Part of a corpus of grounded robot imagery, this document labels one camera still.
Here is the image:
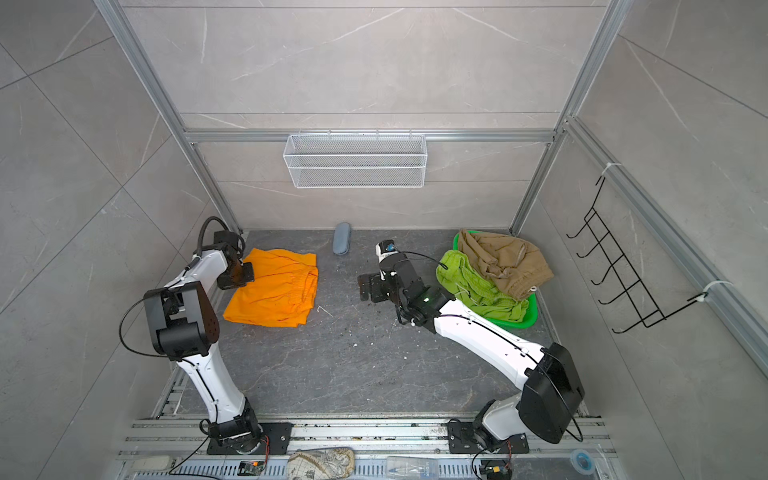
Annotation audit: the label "white wire mesh basket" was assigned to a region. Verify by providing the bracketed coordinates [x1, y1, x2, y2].
[283, 133, 428, 189]

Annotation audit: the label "orange shorts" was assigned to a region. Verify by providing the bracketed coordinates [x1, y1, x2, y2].
[223, 249, 319, 328]

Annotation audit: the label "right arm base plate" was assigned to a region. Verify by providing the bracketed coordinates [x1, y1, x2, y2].
[445, 418, 530, 455]

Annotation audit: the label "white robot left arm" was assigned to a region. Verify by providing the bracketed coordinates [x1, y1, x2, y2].
[143, 230, 262, 448]

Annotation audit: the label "small circuit board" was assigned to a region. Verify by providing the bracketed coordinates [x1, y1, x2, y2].
[237, 460, 267, 477]

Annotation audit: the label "clear plastic bottle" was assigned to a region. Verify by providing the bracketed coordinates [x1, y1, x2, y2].
[385, 456, 440, 480]

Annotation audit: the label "lime green shorts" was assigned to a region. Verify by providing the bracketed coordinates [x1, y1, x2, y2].
[435, 249, 532, 324]

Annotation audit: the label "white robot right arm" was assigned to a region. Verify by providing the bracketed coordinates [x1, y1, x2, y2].
[358, 240, 585, 452]

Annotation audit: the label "blue tape roll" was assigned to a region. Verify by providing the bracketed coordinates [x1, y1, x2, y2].
[570, 449, 596, 476]

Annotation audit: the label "black wire hook rack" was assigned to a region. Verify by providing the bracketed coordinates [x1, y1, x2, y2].
[566, 176, 709, 335]

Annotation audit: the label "patterned pouch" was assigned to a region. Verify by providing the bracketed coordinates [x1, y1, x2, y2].
[285, 447, 356, 480]

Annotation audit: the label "grey oval case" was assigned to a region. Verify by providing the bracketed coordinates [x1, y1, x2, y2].
[332, 222, 352, 256]

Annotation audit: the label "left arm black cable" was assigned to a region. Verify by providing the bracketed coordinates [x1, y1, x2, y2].
[118, 215, 246, 360]

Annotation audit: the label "green plastic basket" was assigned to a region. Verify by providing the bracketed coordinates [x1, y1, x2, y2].
[451, 229, 539, 330]

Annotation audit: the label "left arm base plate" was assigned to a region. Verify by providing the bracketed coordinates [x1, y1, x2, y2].
[206, 422, 293, 455]

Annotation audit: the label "khaki brown shorts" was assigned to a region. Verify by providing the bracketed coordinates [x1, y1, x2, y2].
[457, 229, 554, 301]

